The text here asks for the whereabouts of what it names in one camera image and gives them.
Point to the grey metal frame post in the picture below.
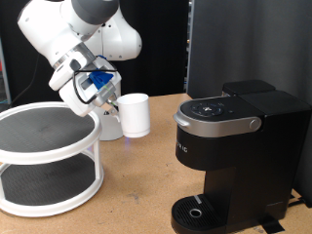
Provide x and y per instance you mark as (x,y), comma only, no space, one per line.
(4,81)

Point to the black Keurig coffee machine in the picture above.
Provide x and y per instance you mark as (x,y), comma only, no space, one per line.
(260,156)

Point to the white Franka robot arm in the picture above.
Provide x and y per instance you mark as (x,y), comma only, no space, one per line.
(107,39)

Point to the black backdrop curtain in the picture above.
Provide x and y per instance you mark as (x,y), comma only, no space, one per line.
(162,48)

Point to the black tape strip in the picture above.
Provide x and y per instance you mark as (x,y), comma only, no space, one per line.
(273,226)

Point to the dark grey partition panel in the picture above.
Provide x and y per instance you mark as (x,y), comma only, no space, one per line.
(260,39)

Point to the white two-tier turntable shelf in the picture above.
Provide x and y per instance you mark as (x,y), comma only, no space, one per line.
(48,156)

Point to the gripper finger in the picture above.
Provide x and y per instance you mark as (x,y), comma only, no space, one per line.
(112,103)

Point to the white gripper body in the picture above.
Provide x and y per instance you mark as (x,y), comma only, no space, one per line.
(76,100)

